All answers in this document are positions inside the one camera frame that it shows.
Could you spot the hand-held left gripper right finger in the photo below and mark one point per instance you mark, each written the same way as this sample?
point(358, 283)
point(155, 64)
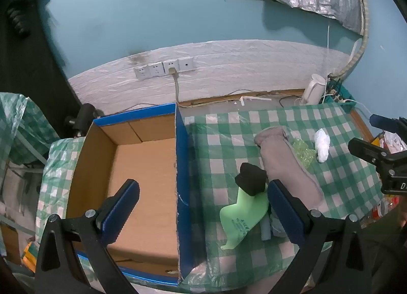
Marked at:
point(286, 214)

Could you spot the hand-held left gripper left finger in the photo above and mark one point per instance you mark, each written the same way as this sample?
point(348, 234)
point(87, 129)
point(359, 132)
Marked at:
point(122, 208)

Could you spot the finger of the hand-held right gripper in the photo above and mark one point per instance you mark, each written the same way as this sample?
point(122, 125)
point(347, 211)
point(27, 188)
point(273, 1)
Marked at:
point(386, 124)
point(365, 151)

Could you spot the blue-grey sock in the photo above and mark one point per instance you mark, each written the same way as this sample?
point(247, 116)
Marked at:
point(267, 230)

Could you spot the blue-edged cardboard box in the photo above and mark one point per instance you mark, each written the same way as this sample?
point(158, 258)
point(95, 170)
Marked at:
point(143, 186)

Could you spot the white plastic wad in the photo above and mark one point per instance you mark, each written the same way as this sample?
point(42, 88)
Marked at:
point(321, 144)

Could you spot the green sock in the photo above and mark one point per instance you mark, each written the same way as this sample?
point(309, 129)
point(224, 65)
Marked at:
point(241, 214)

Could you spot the grey soft cloth roll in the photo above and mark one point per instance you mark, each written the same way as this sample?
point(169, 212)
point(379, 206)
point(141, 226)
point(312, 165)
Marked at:
point(286, 160)

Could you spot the pile of colourful packets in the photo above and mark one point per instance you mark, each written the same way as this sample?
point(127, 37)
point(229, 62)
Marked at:
point(394, 144)

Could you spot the blue basket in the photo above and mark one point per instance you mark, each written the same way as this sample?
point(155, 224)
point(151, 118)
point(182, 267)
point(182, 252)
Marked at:
point(345, 94)

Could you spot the green bubble wrap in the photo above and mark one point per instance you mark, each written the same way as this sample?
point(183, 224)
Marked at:
point(302, 152)

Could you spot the person's olive clothing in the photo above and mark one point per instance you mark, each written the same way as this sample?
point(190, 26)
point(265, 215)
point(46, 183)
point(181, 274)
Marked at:
point(388, 249)

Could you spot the green checked tablecloth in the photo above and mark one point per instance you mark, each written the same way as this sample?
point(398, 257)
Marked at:
point(222, 141)

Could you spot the black tripod head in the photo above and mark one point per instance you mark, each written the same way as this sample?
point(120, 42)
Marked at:
point(84, 116)

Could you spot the yellow box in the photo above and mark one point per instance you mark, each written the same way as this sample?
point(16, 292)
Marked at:
point(30, 256)

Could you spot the white plastic strip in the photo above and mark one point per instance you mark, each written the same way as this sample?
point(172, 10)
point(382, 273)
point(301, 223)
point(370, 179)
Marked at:
point(254, 99)

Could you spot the green checked table cover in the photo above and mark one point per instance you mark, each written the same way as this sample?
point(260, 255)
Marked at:
point(22, 128)

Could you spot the white wall socket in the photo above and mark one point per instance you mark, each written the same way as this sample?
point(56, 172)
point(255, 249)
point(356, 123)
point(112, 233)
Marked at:
point(141, 72)
point(167, 63)
point(186, 64)
point(155, 69)

